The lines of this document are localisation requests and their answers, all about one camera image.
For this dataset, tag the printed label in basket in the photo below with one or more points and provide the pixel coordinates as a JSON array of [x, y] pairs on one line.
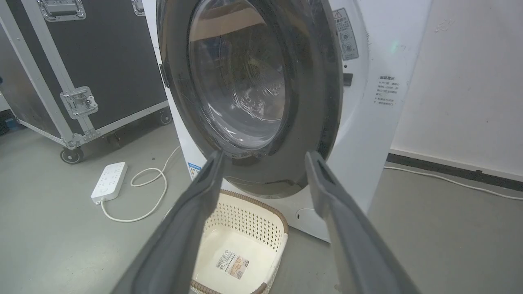
[[232, 264]]

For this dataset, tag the cream perforated laundry basket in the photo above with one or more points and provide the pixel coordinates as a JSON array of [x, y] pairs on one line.
[[245, 232]]

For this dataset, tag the round dark washing machine door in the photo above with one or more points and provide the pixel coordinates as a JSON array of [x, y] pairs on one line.
[[302, 122]]

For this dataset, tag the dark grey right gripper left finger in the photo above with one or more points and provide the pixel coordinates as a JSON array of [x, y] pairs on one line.
[[179, 241]]

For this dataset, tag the black flight case with casters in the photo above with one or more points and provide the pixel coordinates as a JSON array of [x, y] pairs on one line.
[[94, 61]]

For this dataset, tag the white washing machine body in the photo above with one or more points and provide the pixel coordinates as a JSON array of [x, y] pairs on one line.
[[367, 134]]

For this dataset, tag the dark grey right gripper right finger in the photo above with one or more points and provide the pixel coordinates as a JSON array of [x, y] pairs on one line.
[[351, 245]]

